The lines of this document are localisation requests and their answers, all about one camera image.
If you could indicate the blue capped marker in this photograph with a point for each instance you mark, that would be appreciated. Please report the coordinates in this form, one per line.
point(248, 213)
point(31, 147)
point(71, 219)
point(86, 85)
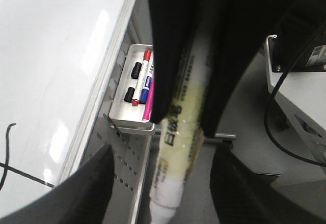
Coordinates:
point(147, 83)

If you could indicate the pink marker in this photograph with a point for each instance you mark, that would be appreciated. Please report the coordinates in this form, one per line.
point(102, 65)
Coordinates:
point(148, 104)

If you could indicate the white equipment cabinet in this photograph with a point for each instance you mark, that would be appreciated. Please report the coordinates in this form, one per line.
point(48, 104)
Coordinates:
point(301, 97)

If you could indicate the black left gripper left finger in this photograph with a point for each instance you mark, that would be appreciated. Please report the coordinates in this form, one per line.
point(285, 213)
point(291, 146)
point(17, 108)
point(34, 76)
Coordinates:
point(82, 198)

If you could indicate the white whiteboard with aluminium frame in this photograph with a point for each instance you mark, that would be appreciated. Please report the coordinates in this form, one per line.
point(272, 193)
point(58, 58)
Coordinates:
point(57, 57)

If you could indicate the white marker tray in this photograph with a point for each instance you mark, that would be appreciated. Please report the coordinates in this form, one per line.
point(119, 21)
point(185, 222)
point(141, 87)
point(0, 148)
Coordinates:
point(128, 118)

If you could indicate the black marker cap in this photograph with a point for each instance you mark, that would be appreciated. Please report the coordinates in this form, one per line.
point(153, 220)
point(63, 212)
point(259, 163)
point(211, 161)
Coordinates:
point(136, 70)
point(129, 94)

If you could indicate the white perforated stand panel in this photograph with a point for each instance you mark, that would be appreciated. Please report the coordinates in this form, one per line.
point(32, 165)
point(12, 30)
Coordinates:
point(131, 151)

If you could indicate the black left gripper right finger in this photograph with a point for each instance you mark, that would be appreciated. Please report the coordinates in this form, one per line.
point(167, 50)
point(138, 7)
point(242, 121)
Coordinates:
point(240, 196)

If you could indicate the white taped whiteboard marker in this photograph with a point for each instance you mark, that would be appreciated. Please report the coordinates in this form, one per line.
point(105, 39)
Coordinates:
point(181, 134)

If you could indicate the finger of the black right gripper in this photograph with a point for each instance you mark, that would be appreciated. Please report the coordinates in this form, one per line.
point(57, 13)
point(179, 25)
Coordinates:
point(170, 21)
point(246, 24)

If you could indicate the red capped marker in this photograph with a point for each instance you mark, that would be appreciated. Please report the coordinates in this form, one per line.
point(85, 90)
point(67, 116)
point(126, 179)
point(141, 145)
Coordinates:
point(137, 93)

